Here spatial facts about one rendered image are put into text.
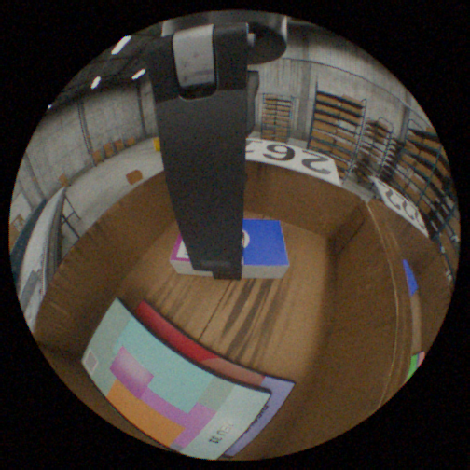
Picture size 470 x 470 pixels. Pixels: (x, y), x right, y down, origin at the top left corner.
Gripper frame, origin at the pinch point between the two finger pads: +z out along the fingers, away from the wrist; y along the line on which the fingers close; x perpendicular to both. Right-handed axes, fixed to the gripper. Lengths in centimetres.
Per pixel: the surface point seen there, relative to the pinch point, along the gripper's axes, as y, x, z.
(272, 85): 872, -165, -235
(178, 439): -23.7, 3.4, 1.5
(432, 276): -11.6, -45.3, -1.1
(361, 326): -11.4, -12.3, -1.1
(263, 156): 10.5, -4.4, -5.6
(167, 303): -7.6, 6.8, 3.9
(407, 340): -14.6, -14.6, -4.7
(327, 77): 751, -427, -347
